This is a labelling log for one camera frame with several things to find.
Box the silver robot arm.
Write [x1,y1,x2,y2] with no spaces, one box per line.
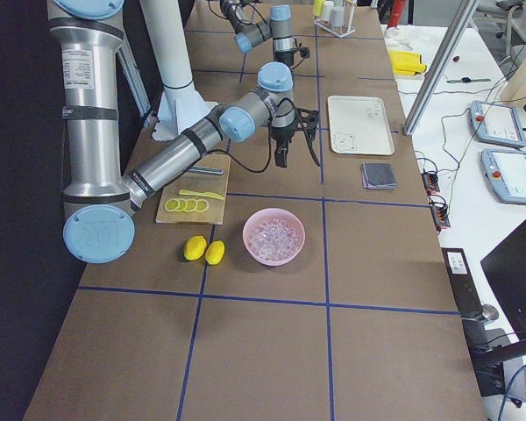
[219,1,310,168]
[47,1,295,263]

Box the metal muddler black tip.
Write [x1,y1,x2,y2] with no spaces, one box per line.
[188,166,224,176]

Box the upper yellow lemon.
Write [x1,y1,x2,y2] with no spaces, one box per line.
[183,235,208,261]

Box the black bracket with label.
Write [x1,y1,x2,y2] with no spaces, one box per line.
[441,247,483,319]

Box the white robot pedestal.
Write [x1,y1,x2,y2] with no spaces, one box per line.
[140,0,215,141]

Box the upper teach pendant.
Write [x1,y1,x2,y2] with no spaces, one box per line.
[470,100,526,149]

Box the lower orange connector board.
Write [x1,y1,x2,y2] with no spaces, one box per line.
[428,195,451,233]

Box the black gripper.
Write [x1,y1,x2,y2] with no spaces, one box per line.
[270,125,295,168]
[274,50,310,69]

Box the black laptop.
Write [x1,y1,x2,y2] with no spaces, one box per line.
[481,219,526,339]

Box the wooden cutting board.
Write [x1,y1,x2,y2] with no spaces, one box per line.
[155,154,231,225]

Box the yellow plastic knife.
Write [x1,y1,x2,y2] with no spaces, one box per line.
[178,189,224,201]

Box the rack with cups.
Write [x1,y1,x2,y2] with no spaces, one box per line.
[312,0,358,39]

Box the upper orange connector board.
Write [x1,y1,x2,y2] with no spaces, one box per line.
[422,171,440,195]

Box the aluminium frame post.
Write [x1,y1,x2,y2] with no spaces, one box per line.
[402,0,479,136]

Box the black smartwatch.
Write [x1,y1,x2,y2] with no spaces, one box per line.
[446,76,491,84]

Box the yellow folded bag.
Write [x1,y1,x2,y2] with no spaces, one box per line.
[388,49,427,76]

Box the cream bear serving tray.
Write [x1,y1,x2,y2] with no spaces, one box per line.
[327,96,395,156]

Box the lemon slice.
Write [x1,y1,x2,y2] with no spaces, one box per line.
[176,198,188,212]
[164,198,181,212]

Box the teach pendant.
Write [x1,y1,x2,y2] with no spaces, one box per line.
[470,100,526,149]
[480,148,526,205]

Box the lower yellow lemon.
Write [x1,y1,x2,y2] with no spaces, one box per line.
[205,240,225,266]

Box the pile of clear ice cubes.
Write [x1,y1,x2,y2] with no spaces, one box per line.
[247,218,302,261]

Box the yellow lemon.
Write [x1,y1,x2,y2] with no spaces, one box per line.
[183,235,208,261]
[205,240,225,266]

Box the pink bowl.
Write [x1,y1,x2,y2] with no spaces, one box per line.
[242,208,305,266]

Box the black camera mount wrist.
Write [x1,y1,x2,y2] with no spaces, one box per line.
[297,108,319,138]

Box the orange connector board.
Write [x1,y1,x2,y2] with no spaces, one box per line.
[422,171,440,195]
[428,195,451,233]

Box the grey folded cloth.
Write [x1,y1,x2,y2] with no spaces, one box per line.
[361,162,397,189]

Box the lower teach pendant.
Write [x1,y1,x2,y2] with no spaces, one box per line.
[480,148,526,205]

